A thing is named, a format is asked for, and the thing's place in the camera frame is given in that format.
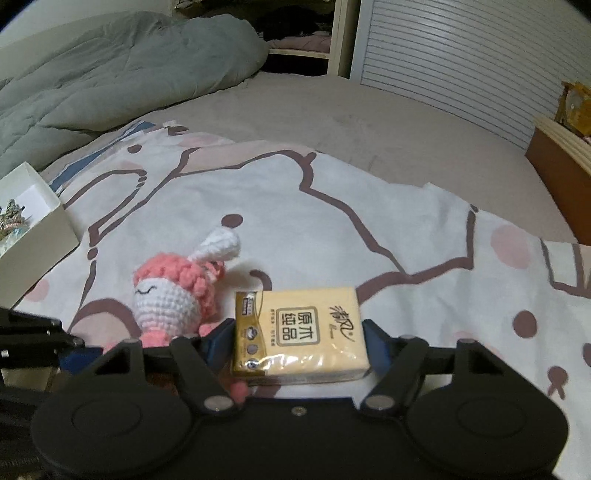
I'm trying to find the dark clothes pile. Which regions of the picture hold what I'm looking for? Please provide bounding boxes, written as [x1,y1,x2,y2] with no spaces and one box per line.
[261,0,338,38]

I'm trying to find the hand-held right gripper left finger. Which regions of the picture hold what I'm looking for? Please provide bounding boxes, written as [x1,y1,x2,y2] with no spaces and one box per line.
[85,318,237,411]

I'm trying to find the cream shelf unit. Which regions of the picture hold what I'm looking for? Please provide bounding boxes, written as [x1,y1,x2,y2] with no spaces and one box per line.
[171,0,361,78]

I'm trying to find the grey-green duvet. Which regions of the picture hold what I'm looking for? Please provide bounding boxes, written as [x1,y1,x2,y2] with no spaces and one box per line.
[0,10,269,178]

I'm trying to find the white cardboard box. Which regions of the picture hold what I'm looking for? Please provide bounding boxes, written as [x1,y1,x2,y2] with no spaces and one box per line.
[0,161,79,308]

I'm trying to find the yellow tissue packet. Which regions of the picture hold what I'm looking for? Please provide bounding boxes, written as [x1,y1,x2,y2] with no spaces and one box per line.
[231,286,372,384]

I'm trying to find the white louvered door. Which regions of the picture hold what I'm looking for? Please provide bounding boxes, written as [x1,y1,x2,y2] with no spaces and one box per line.
[349,0,591,151]

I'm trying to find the beige bed sheet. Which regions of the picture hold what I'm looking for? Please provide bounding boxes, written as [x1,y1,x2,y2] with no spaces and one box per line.
[41,69,578,243]

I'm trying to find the wooden bedside furniture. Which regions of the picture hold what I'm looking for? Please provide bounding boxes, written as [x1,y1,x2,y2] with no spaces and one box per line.
[525,114,591,245]

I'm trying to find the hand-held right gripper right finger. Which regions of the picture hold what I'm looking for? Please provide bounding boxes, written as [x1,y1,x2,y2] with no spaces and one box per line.
[359,318,511,411]

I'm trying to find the braided rope with pearls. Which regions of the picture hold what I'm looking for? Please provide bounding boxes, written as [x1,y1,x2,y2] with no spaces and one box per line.
[0,198,34,243]

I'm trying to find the yellow items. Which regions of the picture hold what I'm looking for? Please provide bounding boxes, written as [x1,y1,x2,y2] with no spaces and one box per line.
[556,80,591,137]

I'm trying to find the printed blanket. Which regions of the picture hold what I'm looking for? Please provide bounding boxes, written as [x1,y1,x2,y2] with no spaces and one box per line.
[9,119,591,480]

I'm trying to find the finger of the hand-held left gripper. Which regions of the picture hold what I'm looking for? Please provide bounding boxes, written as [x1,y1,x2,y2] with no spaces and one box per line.
[0,305,105,370]

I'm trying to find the pink crochet doll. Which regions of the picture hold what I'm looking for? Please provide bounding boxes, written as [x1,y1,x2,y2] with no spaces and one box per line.
[102,224,252,400]

